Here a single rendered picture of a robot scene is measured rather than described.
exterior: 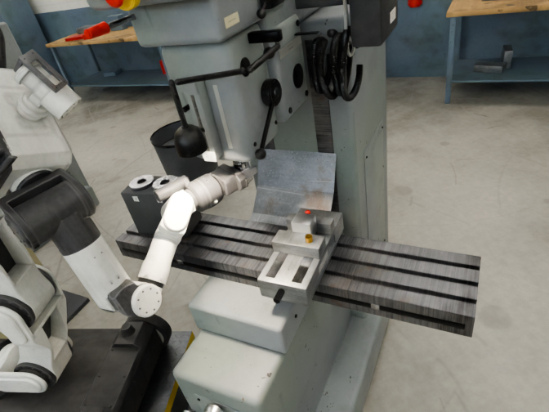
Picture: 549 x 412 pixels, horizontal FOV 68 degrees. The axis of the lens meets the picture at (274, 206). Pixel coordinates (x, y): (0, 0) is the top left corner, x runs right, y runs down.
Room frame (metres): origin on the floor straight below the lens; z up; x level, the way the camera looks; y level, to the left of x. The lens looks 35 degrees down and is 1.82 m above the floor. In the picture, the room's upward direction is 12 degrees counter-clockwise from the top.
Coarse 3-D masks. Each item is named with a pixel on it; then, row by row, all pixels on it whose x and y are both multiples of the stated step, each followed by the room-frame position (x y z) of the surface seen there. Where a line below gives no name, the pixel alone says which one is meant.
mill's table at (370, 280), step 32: (224, 224) 1.24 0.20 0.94; (256, 224) 1.19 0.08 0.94; (128, 256) 1.26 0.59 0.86; (192, 256) 1.09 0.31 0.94; (224, 256) 1.05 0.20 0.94; (256, 256) 1.02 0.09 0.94; (352, 256) 0.93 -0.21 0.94; (384, 256) 0.90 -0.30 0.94; (416, 256) 0.87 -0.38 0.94; (448, 256) 0.85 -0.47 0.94; (320, 288) 0.84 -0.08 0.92; (352, 288) 0.80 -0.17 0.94; (384, 288) 0.78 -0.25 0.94; (416, 288) 0.76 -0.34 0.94; (448, 288) 0.73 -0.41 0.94; (416, 320) 0.70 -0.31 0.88; (448, 320) 0.66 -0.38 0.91
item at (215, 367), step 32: (320, 320) 1.02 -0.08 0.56; (192, 352) 0.85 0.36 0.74; (224, 352) 0.83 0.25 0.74; (256, 352) 0.80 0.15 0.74; (288, 352) 0.80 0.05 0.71; (320, 352) 0.98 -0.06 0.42; (192, 384) 0.76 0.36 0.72; (224, 384) 0.72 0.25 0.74; (256, 384) 0.70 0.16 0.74; (288, 384) 0.77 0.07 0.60; (320, 384) 0.94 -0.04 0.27
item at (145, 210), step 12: (132, 180) 1.34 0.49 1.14; (144, 180) 1.34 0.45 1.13; (156, 180) 1.31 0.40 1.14; (168, 180) 1.29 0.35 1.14; (132, 192) 1.28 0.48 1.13; (144, 192) 1.26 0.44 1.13; (132, 204) 1.28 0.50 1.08; (144, 204) 1.26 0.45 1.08; (156, 204) 1.23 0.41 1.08; (132, 216) 1.29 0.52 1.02; (144, 216) 1.27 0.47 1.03; (156, 216) 1.24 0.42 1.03; (192, 216) 1.26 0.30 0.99; (144, 228) 1.28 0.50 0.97; (156, 228) 1.25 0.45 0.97; (192, 228) 1.24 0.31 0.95
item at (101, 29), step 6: (126, 18) 0.99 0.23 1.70; (132, 18) 1.01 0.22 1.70; (102, 24) 0.93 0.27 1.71; (108, 24) 0.95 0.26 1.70; (114, 24) 0.96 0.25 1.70; (120, 24) 0.97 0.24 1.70; (84, 30) 0.91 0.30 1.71; (90, 30) 0.90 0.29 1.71; (96, 30) 0.91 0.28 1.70; (102, 30) 0.92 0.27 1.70; (108, 30) 0.93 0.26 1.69; (90, 36) 0.90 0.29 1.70; (96, 36) 0.91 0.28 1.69
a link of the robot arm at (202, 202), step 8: (184, 176) 1.00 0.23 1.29; (168, 184) 0.97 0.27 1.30; (176, 184) 0.97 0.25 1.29; (184, 184) 0.98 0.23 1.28; (192, 184) 0.97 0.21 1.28; (200, 184) 0.97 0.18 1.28; (160, 192) 0.94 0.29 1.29; (168, 192) 0.95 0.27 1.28; (192, 192) 0.95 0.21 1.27; (200, 192) 0.95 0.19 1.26; (160, 200) 0.93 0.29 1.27; (200, 200) 0.94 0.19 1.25; (208, 200) 0.95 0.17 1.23; (200, 208) 0.94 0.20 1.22
